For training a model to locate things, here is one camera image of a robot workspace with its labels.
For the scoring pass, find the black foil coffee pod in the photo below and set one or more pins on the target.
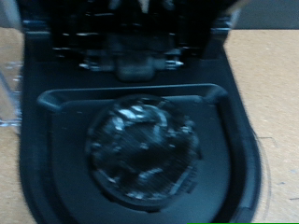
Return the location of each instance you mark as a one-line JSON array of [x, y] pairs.
[[140, 149]]

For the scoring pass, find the black Keurig coffee machine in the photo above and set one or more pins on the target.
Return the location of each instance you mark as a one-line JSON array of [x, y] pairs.
[[62, 186]]

